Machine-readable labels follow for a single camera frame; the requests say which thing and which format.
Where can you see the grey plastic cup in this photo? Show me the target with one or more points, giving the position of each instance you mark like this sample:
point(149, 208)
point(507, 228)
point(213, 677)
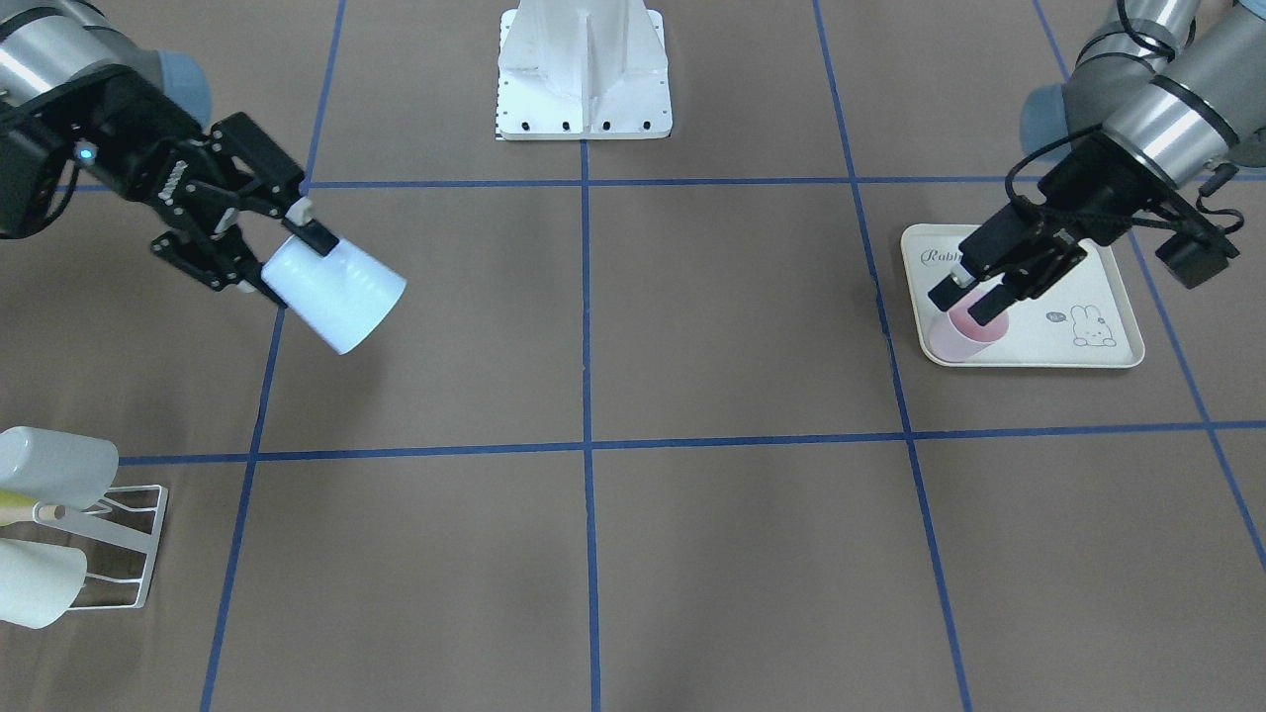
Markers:
point(57, 467)

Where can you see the cream white plastic cup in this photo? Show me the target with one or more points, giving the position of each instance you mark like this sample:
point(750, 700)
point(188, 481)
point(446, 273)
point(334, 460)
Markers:
point(39, 582)

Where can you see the cream plastic tray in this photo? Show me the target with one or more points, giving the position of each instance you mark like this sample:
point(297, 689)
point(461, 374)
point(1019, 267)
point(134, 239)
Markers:
point(1084, 322)

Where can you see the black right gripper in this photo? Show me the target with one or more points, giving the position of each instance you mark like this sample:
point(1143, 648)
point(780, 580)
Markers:
point(127, 127)

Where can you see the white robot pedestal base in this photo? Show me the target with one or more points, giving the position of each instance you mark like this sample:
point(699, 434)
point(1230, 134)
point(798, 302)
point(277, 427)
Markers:
point(583, 70)

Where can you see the yellow plastic cup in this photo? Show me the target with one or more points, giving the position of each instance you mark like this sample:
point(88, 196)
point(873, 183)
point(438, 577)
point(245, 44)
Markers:
point(16, 508)

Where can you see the white wire cup rack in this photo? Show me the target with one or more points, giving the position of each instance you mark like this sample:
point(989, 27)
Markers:
point(120, 536)

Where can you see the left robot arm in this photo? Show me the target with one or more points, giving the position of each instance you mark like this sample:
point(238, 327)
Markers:
point(1153, 120)

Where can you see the light blue cup front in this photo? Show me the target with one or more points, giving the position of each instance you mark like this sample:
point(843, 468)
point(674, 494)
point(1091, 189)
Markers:
point(342, 296)

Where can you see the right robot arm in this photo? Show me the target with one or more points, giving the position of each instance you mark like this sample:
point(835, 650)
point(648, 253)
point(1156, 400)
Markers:
point(46, 44)

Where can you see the pink plastic cup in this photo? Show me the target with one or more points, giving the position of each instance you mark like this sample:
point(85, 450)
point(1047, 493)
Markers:
point(955, 336)

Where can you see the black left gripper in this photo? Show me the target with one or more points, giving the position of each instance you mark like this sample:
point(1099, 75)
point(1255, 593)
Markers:
point(1100, 190)

